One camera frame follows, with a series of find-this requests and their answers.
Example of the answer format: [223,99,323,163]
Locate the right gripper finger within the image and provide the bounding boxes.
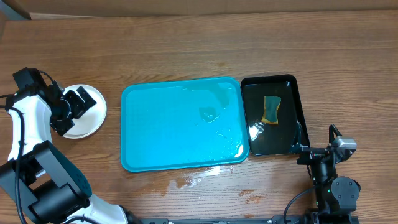
[328,124,341,143]
[290,121,302,153]

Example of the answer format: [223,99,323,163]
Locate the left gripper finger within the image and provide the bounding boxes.
[50,118,75,136]
[67,86,96,119]

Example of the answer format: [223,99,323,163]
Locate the white plate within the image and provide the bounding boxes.
[63,84,107,139]

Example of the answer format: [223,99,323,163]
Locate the green yellow sponge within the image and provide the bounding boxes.
[261,96,281,125]

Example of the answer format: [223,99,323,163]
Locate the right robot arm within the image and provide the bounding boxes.
[282,124,361,223]

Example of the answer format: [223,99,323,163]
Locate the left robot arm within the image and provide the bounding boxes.
[1,81,140,223]

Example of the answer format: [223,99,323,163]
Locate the black rectangular tray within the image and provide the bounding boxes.
[241,74,310,156]

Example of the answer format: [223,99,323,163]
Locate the teal plastic tray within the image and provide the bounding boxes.
[120,77,249,172]

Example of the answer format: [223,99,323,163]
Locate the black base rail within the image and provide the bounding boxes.
[141,215,302,224]

